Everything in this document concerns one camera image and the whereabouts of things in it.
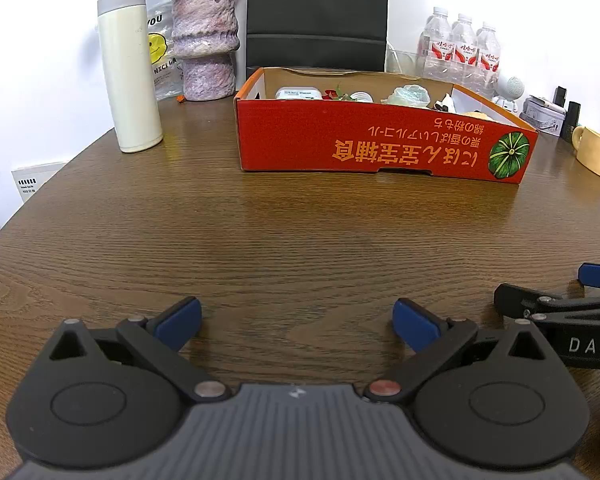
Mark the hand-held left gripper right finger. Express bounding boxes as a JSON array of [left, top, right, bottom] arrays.
[[362, 297, 551, 403]]

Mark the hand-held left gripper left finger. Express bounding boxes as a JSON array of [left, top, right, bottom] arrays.
[[47, 296, 231, 403]]

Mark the red cardboard box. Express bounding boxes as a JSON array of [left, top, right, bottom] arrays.
[[233, 66, 540, 187]]

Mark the brown wooden desktop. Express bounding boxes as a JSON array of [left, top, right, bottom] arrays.
[[0, 71, 600, 480]]

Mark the yellow mug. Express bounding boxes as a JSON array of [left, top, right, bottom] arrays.
[[571, 126, 600, 179]]

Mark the silver tin box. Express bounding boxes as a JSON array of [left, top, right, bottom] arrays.
[[522, 95, 566, 136]]

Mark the white flat carton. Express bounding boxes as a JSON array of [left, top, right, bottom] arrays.
[[11, 160, 70, 206]]

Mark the white round toy figure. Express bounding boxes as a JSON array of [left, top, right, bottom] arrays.
[[492, 76, 526, 113]]

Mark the clear red label water bottle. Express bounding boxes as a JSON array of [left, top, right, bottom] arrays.
[[450, 14, 479, 86], [417, 7, 453, 81], [475, 22, 502, 98]]

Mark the white thermos bottle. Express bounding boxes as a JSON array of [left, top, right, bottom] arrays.
[[96, 0, 165, 154]]

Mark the white wipes packet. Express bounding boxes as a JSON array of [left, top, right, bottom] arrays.
[[275, 86, 323, 102]]

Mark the clear plastic container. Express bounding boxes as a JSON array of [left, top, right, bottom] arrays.
[[385, 42, 426, 79]]

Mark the clear smiley plastic bag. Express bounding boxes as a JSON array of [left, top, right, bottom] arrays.
[[142, 0, 186, 101]]

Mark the pink textured vase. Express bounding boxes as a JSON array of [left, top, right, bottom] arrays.
[[170, 0, 242, 102]]

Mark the black paper bag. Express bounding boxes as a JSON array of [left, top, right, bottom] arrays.
[[245, 0, 390, 73]]

